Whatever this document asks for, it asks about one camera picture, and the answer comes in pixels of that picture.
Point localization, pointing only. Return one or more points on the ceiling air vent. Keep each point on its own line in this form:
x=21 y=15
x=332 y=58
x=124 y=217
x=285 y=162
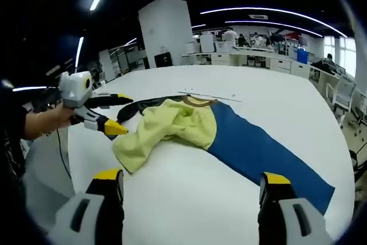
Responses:
x=258 y=16

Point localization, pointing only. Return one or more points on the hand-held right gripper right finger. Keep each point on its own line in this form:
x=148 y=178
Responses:
x=272 y=216

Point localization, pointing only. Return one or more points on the long ceiling light strip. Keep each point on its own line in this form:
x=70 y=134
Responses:
x=272 y=11

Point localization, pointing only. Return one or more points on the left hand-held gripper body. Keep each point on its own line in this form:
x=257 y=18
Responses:
x=73 y=90

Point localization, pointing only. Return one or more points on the white office chair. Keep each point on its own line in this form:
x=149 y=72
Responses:
x=342 y=93
x=358 y=107

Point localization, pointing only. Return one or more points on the person's left hand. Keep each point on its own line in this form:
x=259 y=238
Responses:
x=64 y=116

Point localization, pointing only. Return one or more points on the person's dark clothing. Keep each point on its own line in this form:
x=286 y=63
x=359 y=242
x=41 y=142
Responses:
x=11 y=156

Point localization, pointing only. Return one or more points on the white counter desks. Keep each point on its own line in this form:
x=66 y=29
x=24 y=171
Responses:
x=229 y=57

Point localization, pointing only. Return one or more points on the blue yellow grey garment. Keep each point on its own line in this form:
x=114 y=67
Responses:
x=252 y=147

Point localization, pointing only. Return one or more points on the wide white pillar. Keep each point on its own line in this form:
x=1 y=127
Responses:
x=166 y=30

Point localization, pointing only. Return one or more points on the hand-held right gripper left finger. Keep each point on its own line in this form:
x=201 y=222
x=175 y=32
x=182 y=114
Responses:
x=110 y=213

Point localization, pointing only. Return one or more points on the metal shelving rack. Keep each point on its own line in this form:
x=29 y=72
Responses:
x=120 y=62

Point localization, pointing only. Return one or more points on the black box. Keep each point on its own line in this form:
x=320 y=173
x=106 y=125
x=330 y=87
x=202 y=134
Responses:
x=163 y=60

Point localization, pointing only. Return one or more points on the short ceiling light strip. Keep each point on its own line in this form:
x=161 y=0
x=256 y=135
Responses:
x=272 y=24

